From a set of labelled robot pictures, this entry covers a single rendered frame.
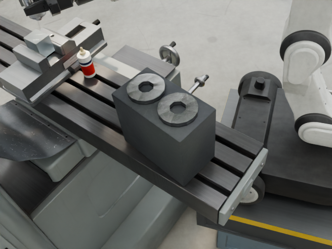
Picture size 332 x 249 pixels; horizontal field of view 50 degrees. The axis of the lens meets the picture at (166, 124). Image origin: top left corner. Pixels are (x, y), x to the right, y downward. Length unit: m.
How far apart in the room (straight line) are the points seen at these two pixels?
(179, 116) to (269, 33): 2.20
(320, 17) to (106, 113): 0.65
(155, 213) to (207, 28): 1.69
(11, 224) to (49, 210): 0.19
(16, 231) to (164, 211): 0.81
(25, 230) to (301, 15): 0.98
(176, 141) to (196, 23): 2.30
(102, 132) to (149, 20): 2.13
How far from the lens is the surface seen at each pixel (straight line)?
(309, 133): 1.36
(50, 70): 1.17
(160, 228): 1.75
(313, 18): 1.10
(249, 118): 1.50
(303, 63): 1.14
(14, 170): 1.31
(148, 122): 0.78
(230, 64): 2.61
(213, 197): 0.88
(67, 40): 1.18
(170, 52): 1.64
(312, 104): 1.32
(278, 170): 1.40
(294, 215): 1.51
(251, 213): 1.49
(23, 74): 1.18
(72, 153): 1.18
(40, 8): 1.04
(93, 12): 3.30
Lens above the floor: 1.74
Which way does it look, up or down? 51 degrees down
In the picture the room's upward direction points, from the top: 8 degrees counter-clockwise
